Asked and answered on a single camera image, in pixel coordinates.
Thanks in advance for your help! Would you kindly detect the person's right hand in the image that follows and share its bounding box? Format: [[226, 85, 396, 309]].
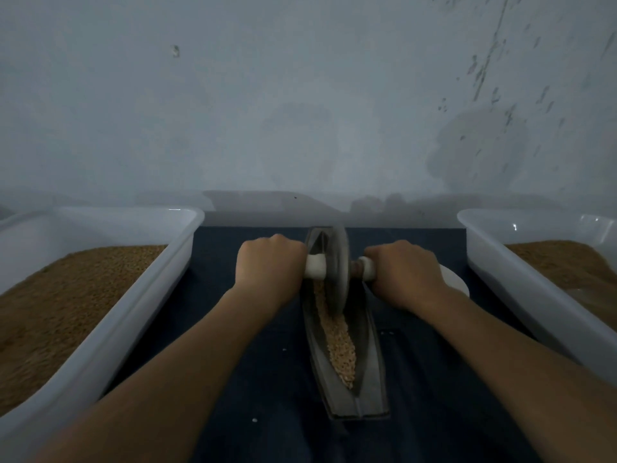
[[363, 240, 449, 316]]

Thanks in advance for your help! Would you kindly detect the person's left hand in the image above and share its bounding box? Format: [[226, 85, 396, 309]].
[[233, 234, 308, 309]]

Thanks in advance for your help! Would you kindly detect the metal grinding wheel with handles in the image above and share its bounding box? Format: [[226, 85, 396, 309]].
[[305, 226, 378, 314]]

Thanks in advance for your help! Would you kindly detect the small ground grain portion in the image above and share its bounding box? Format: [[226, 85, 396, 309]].
[[314, 279, 359, 390]]

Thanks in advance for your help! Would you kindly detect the white plastic tray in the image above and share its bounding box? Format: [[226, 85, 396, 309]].
[[0, 206, 206, 463], [457, 208, 617, 386]]

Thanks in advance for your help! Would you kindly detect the boat-shaped metal grinding trough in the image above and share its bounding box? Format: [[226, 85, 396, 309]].
[[301, 226, 391, 421]]

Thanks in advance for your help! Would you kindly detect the person's right forearm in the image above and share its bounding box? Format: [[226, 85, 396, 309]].
[[413, 289, 617, 463]]

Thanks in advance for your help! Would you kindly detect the person's left forearm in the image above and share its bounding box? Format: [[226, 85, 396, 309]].
[[29, 284, 273, 463]]

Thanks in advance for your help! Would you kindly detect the white round plate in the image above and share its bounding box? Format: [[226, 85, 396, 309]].
[[440, 265, 472, 299]]

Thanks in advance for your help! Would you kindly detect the dark blue tablecloth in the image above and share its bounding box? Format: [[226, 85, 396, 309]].
[[101, 226, 546, 463]]

